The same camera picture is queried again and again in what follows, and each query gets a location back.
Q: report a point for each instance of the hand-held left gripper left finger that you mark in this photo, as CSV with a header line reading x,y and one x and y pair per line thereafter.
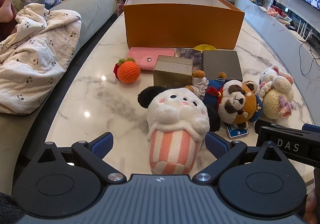
x,y
102,142

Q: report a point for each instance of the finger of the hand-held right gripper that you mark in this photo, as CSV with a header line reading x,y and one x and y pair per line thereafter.
x,y
261,123
311,127

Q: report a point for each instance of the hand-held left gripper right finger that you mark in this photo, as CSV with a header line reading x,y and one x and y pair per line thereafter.
x,y
215,144

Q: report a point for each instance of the blue card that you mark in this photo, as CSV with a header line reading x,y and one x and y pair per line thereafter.
x,y
236,134

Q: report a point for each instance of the cream crochet bunny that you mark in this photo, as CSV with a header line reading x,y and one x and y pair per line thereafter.
x,y
275,99

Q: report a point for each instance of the red panda sailor plush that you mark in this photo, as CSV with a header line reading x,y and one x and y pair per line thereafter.
x,y
237,104

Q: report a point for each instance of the white panda plush striped cup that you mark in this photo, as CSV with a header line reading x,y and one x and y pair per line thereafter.
x,y
172,114

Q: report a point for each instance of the dark grey box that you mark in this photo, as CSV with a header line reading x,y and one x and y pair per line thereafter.
x,y
222,63

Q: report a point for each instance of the orange crochet fruit toy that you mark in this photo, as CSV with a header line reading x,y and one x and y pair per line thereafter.
x,y
128,71

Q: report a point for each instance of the gold cardboard box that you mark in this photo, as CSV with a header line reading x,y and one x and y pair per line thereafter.
x,y
172,71

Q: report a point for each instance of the dark illustrated card box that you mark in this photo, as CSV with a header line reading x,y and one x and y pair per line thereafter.
x,y
190,55

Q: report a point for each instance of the yellow plastic case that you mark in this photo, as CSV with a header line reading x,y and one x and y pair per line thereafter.
x,y
203,47

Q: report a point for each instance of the pink snap wallet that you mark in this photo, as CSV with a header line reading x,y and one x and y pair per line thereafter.
x,y
150,55

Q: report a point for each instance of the orange cardboard box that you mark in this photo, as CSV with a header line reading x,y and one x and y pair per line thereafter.
x,y
182,26

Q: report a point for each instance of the person's right hand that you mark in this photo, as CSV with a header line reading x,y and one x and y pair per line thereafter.
x,y
313,204

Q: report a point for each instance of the white router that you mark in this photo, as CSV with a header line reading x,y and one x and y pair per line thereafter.
x,y
303,30

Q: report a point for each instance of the white printed blanket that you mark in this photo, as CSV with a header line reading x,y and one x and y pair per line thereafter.
x,y
37,63

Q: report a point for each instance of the white tv cabinet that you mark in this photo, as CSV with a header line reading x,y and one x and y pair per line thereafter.
x,y
260,16

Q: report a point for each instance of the dark grey cloth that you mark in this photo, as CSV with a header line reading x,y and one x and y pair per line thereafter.
x,y
8,209

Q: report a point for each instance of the grey-green sofa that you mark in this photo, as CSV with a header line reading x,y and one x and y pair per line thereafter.
x,y
92,6

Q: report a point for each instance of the printed tote bag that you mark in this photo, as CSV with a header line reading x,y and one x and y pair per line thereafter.
x,y
120,2

